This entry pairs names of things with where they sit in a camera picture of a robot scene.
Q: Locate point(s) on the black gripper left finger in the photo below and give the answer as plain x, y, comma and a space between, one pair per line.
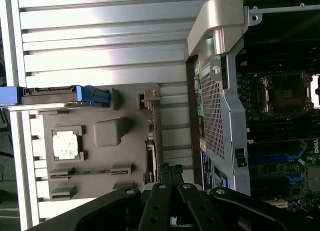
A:
155, 206

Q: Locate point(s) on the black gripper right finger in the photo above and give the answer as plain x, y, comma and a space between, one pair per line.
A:
207, 216

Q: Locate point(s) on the grey plastic parts rack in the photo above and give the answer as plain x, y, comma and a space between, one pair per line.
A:
105, 153

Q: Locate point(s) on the blue expansion slot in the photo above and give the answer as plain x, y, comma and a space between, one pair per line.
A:
270, 159

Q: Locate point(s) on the green motherboard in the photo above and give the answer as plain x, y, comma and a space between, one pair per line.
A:
275, 151

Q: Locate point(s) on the open black PC case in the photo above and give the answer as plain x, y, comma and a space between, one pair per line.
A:
230, 116

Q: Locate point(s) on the silver CPU chip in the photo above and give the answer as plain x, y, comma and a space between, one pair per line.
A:
66, 144

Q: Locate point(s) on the silver chipset heatsink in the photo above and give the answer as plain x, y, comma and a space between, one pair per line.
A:
314, 178

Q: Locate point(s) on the CPU socket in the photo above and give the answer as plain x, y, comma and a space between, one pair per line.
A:
285, 96

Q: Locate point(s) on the hard disk blue carrier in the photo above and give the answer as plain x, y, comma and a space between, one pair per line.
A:
47, 97

